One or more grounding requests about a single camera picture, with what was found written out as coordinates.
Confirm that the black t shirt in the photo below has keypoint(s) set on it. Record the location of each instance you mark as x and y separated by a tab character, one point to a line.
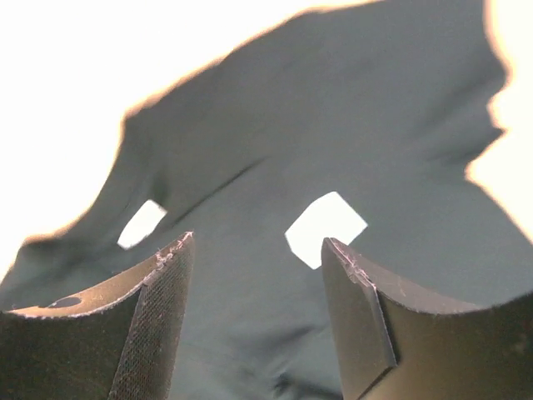
357	125

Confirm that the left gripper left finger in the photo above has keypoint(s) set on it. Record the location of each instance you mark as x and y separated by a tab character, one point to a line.
115	340

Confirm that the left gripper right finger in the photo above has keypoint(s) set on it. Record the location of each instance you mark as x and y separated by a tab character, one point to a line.
397	340

